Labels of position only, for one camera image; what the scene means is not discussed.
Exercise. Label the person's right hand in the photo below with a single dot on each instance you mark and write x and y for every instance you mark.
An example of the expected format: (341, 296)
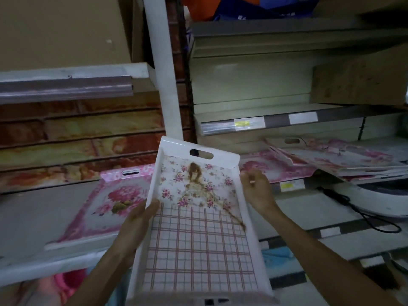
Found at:
(259, 194)

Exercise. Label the person's left hand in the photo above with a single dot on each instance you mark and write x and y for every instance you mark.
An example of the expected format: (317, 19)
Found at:
(134, 231)

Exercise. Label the person's right fingers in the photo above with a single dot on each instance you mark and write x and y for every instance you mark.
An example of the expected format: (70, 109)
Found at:
(249, 179)

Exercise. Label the person's left thumb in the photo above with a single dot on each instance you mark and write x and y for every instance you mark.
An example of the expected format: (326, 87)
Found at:
(147, 210)

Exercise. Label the white plaid floral tray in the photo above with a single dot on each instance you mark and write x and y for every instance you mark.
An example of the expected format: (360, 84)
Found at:
(197, 238)

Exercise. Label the person's right forearm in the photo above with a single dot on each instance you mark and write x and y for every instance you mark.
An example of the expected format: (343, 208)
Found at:
(322, 258)

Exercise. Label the person's left forearm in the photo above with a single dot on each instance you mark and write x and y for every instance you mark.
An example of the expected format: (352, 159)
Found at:
(102, 278)

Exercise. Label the pink rose print tray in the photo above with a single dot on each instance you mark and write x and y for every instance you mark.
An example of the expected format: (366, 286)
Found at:
(105, 207)
(274, 167)

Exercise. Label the small yellow price label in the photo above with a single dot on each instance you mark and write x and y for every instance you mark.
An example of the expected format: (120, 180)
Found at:
(292, 185)

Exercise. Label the yellow and white price label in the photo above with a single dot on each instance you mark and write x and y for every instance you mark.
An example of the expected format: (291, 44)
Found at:
(249, 123)

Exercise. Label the grey shelf holding trays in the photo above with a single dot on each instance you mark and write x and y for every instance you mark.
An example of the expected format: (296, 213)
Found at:
(322, 183)

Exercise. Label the grey bottom shelf board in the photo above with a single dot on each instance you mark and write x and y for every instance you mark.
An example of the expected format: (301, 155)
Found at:
(318, 219)

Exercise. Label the grey shelf board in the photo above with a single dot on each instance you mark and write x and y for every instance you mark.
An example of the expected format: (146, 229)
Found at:
(318, 219)
(287, 36)

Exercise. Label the white blank price label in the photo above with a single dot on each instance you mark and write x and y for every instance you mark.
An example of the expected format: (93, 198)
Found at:
(302, 118)

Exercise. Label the light blue cloth item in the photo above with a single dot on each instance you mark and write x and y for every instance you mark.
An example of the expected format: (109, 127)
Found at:
(280, 262)

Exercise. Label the small white price label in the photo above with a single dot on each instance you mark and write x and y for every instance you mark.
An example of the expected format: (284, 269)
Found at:
(330, 232)

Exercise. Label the pink plastic item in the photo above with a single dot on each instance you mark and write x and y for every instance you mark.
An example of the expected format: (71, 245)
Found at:
(68, 283)

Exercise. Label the white lower shelf board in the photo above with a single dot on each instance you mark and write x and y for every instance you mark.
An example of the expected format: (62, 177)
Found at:
(28, 226)

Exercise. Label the white appliance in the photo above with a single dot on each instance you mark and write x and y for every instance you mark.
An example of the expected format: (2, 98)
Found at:
(376, 200)

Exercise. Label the grey top shelf board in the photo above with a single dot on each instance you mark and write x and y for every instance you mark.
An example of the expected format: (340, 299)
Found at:
(287, 36)

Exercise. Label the brown cardboard box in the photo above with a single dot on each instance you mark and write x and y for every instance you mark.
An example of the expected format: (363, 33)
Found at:
(360, 79)

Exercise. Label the blue bag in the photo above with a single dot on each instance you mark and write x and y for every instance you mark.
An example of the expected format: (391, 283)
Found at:
(280, 7)

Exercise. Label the orange bag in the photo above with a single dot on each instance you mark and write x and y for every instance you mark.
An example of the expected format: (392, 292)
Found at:
(199, 6)

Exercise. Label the large tan cardboard box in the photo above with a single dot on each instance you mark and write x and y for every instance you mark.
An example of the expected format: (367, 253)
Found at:
(60, 28)

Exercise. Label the grey shelf with clear rail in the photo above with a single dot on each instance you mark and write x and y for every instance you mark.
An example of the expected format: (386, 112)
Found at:
(344, 116)

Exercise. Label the white shelf upright post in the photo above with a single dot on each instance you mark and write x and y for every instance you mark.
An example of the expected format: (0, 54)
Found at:
(164, 66)

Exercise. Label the white shelf with purple rail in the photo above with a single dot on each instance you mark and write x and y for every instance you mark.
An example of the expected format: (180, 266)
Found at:
(67, 84)

